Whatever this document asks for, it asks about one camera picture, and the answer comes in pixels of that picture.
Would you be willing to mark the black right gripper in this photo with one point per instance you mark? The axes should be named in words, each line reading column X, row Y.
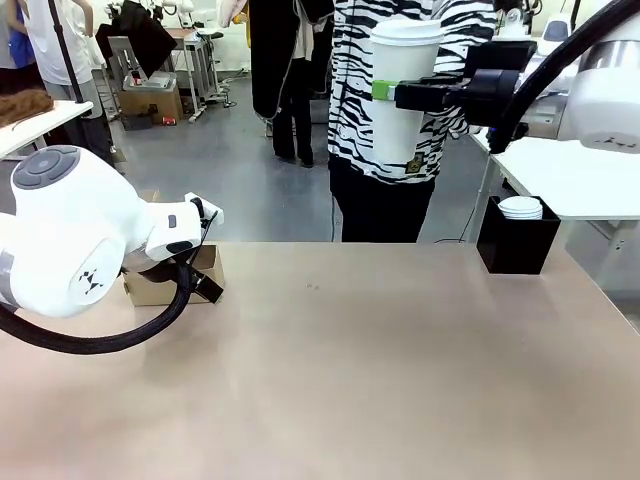
column 492, row 87

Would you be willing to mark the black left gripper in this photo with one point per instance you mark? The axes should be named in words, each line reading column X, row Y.
column 150, row 272

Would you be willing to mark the white paper cup with lid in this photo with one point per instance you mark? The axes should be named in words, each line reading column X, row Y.
column 402, row 55

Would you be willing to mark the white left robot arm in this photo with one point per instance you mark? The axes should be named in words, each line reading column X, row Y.
column 65, row 235

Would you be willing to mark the brown cardboard drink carrier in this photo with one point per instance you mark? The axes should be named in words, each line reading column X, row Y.
column 150, row 292

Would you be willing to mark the stack of white cup lids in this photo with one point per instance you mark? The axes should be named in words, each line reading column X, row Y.
column 522, row 207

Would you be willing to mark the person in zebra striped hoodie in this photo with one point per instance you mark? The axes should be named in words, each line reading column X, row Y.
column 350, row 100

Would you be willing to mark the person in black clothes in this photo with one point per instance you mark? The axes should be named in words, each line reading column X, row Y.
column 285, row 75

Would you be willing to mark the large white side table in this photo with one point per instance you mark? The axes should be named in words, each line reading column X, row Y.
column 565, row 175

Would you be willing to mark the small red item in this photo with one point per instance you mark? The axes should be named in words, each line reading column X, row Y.
column 170, row 121

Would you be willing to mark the small black box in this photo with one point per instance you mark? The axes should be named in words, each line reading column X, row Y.
column 136, row 123

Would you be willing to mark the black square lid holder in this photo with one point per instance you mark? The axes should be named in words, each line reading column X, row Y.
column 520, row 245

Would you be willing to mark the large cardboard box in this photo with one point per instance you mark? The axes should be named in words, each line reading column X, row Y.
column 150, row 97

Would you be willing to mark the white wheeled desk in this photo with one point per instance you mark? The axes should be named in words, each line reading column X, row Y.
column 202, row 65

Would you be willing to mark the white table with brown fur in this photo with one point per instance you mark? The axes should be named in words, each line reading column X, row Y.
column 35, row 127

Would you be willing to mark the black hanging cloth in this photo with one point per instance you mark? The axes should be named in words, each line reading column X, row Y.
column 142, row 37

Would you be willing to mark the brown furry item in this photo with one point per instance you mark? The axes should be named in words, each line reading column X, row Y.
column 22, row 106

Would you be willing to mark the person in white shirt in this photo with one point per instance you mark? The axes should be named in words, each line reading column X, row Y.
column 55, row 45

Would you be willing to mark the person in blue top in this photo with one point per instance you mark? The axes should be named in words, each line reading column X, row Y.
column 12, row 40

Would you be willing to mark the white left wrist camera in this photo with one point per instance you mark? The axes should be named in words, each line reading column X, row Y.
column 210, row 212

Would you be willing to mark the black camera pole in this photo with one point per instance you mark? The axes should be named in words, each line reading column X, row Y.
column 67, row 55

